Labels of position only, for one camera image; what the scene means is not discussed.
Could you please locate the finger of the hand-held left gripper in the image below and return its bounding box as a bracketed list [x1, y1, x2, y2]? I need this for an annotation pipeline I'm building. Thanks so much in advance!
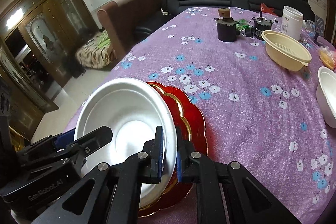
[66, 126, 114, 180]
[16, 130, 77, 165]

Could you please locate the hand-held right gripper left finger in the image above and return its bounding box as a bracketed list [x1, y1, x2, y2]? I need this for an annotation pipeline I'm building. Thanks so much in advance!
[31, 126, 166, 224]

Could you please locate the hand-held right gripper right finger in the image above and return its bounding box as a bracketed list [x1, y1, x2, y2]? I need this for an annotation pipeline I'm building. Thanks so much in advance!
[175, 126, 302, 224]

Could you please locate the silver metal bowl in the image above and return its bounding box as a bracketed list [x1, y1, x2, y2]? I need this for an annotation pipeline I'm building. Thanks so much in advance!
[74, 77, 179, 209]

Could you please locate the red gold-rimmed plate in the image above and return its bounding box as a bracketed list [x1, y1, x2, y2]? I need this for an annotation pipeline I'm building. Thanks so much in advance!
[138, 85, 209, 218]
[145, 81, 192, 142]

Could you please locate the floral blanket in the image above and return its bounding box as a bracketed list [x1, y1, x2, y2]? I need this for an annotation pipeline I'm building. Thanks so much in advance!
[76, 30, 118, 70]

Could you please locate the wooden glass-door cabinet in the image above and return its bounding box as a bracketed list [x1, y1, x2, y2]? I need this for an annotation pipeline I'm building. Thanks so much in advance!
[0, 0, 101, 136]

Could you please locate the purple floral tablecloth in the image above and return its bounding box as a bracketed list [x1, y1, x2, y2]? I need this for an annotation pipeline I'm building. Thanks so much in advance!
[62, 6, 336, 224]

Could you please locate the brown sofa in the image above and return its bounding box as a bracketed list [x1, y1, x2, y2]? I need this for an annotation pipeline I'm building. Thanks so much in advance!
[97, 0, 165, 57]

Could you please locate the dark purple lidded pot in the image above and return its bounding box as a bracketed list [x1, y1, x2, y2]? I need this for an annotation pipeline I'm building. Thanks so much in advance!
[214, 17, 240, 43]

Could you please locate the green circuit board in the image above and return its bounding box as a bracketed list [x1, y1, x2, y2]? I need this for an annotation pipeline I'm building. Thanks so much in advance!
[236, 19, 250, 31]

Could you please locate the wooden spool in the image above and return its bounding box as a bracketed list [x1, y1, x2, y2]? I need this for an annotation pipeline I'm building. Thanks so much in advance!
[218, 7, 231, 20]

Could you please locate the cream colander bowl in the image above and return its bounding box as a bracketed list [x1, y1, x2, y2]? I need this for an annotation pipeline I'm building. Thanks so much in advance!
[261, 30, 312, 72]

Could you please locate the black motor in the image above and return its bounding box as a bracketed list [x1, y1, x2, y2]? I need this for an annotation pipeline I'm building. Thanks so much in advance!
[251, 12, 276, 39]

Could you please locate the white bowl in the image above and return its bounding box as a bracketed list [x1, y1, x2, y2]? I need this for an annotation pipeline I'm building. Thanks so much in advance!
[316, 66, 336, 128]

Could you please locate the red plastic bag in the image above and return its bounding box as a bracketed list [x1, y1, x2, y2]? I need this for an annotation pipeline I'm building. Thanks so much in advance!
[260, 3, 277, 15]

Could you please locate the white plastic jar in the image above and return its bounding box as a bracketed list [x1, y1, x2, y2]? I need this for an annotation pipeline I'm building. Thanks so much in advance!
[281, 6, 304, 41]

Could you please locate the orange food bag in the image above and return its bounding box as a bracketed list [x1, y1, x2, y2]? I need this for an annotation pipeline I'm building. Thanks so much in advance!
[319, 46, 336, 69]

